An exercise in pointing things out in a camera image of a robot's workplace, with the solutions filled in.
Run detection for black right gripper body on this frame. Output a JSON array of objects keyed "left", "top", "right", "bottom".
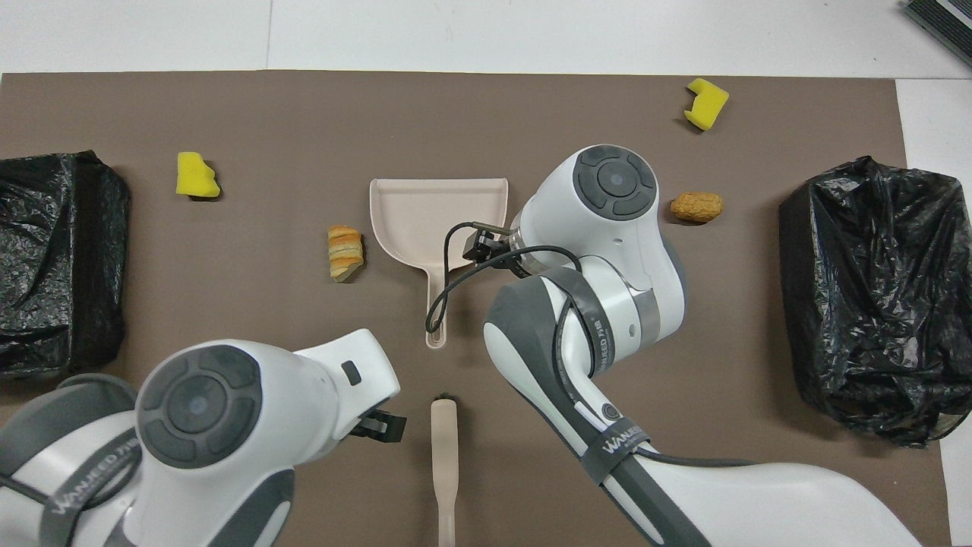
[{"left": 465, "top": 226, "right": 511, "bottom": 263}]

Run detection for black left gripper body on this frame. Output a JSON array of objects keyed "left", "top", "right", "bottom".
[{"left": 351, "top": 411, "right": 407, "bottom": 444}]

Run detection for beige plastic dustpan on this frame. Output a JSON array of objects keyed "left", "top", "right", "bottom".
[{"left": 369, "top": 178, "right": 510, "bottom": 350}]

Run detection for beige hand brush black bristles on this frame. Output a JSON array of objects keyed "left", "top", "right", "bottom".
[{"left": 430, "top": 392, "right": 459, "bottom": 547}]

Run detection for striped croissant bread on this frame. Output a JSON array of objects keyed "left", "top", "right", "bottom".
[{"left": 327, "top": 225, "right": 365, "bottom": 283}]

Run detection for plain yellow sponge piece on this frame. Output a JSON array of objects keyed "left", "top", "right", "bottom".
[{"left": 176, "top": 152, "right": 222, "bottom": 200}]

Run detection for black bag lined bin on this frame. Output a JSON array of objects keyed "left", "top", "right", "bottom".
[
  {"left": 779, "top": 156, "right": 972, "bottom": 447},
  {"left": 0, "top": 150, "right": 131, "bottom": 381}
]

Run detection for brown bread nugget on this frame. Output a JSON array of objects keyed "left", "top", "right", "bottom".
[{"left": 671, "top": 191, "right": 724, "bottom": 223}]

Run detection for brown table mat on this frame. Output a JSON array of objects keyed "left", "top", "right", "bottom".
[{"left": 0, "top": 71, "right": 951, "bottom": 547}]

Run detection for notched yellow sponge piece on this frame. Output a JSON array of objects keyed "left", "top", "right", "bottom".
[{"left": 683, "top": 78, "right": 730, "bottom": 131}]

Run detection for grey ribbed device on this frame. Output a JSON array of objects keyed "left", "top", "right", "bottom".
[{"left": 902, "top": 0, "right": 972, "bottom": 68}]

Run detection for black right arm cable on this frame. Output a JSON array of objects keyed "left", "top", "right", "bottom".
[{"left": 425, "top": 220, "right": 760, "bottom": 466}]

